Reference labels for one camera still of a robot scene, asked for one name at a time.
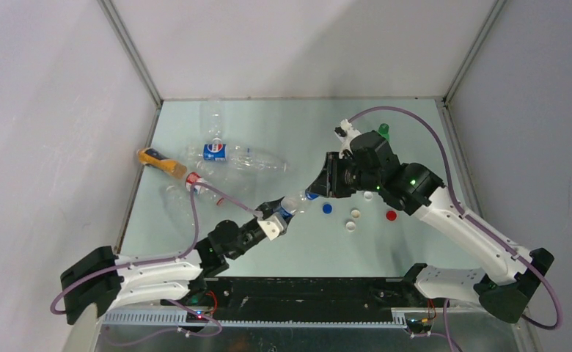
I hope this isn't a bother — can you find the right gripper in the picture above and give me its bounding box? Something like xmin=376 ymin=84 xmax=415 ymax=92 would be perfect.
xmin=309 ymin=151 xmax=381 ymax=198

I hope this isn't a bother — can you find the clear crushed plastic bottle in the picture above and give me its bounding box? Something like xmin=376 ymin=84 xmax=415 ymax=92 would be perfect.
xmin=276 ymin=191 xmax=312 ymax=219

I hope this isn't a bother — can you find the green plastic bottle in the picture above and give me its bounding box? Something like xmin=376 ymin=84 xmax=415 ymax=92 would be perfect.
xmin=377 ymin=123 xmax=390 ymax=142

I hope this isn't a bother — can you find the green bottle cap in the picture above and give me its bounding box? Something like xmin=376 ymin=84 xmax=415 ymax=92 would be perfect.
xmin=377 ymin=123 xmax=389 ymax=136

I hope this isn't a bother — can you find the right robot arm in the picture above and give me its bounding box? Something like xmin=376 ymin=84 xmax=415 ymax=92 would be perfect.
xmin=307 ymin=127 xmax=554 ymax=323

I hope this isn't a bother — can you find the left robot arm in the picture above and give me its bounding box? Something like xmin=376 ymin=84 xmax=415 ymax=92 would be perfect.
xmin=60 ymin=200 xmax=293 ymax=326

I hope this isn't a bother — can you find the clear bottle with blue label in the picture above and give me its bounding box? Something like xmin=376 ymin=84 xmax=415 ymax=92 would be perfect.
xmin=183 ymin=143 xmax=289 ymax=172

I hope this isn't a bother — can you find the red bottle cap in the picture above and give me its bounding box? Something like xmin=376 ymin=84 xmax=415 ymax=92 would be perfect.
xmin=385 ymin=210 xmax=398 ymax=221

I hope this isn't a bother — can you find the orange bottle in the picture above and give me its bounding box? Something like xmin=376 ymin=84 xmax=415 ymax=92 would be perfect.
xmin=136 ymin=147 xmax=188 ymax=179

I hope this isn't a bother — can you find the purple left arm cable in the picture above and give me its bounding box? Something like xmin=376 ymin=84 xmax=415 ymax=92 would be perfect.
xmin=49 ymin=182 xmax=263 ymax=339

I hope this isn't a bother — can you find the clear bottle with red ring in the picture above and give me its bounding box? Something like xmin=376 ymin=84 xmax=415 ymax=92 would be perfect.
xmin=161 ymin=172 xmax=224 ymax=226

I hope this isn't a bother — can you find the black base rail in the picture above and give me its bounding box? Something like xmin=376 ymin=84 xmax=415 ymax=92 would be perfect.
xmin=177 ymin=276 xmax=429 ymax=322

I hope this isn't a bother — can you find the white cable duct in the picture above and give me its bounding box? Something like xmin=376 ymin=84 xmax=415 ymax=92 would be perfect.
xmin=101 ymin=310 xmax=408 ymax=329

